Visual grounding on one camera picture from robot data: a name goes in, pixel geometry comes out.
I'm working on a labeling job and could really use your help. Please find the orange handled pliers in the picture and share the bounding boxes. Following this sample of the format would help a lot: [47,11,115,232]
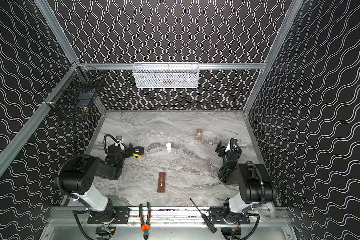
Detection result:
[139,202,151,240]

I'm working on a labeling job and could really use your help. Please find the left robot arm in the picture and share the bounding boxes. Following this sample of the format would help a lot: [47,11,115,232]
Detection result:
[55,134,133,222]

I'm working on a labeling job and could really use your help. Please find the clear tape roll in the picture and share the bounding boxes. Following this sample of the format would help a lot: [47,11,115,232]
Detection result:
[254,203,277,222]

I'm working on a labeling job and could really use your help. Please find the brown pill organizer box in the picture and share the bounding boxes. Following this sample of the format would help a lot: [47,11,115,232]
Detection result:
[157,172,166,194]

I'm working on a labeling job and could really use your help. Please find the small amber glass vial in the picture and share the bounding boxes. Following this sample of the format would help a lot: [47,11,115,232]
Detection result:
[195,129,203,142]

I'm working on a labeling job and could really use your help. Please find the yellow black tape measure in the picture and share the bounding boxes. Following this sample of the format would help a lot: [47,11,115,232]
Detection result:
[133,147,145,158]

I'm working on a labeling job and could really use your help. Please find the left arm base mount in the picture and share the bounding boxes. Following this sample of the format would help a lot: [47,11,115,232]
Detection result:
[87,207,131,225]

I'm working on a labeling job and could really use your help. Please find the black wire basket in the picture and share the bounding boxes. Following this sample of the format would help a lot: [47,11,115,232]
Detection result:
[47,65,106,122]

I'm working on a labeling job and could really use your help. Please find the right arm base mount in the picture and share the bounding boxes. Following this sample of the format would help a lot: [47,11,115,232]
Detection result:
[207,207,250,225]

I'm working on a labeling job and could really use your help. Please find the white wire mesh basket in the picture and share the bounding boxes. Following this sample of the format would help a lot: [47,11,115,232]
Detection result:
[133,62,200,89]

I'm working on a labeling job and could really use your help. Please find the black screwdriver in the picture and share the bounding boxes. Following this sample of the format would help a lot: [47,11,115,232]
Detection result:
[190,198,217,234]

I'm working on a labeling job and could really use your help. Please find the white pill bottle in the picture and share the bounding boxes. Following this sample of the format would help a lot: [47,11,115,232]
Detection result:
[166,143,172,153]

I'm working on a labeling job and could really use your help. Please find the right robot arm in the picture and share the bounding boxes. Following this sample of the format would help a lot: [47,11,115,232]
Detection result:
[215,138,277,216]

